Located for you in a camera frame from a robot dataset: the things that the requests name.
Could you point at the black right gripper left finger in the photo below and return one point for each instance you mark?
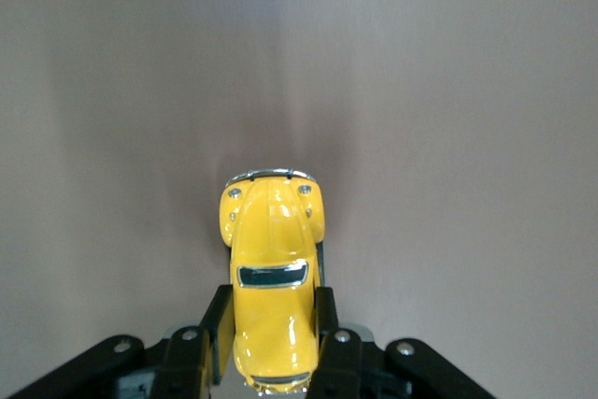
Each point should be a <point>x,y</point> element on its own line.
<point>187,361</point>

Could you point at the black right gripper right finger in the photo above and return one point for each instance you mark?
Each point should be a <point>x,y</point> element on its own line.
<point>341,361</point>

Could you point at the yellow block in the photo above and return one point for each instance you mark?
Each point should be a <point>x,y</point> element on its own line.
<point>273,315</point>

